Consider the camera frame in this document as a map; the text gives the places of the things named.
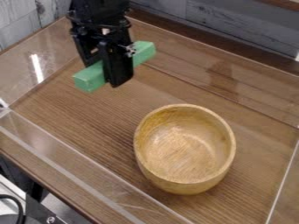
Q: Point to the green rectangular block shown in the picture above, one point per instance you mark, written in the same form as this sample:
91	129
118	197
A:
90	78

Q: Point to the brown wooden bowl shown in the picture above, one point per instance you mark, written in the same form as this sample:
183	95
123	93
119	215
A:
185	148

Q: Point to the black equipment base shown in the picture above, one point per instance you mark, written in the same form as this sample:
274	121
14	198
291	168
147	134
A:
38	214

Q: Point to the clear acrylic tray wall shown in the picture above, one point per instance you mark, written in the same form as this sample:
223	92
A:
70	138

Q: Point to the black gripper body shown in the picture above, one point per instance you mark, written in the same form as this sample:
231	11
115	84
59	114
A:
101	18

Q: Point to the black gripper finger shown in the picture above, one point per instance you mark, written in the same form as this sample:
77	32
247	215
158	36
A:
117	55
87	46

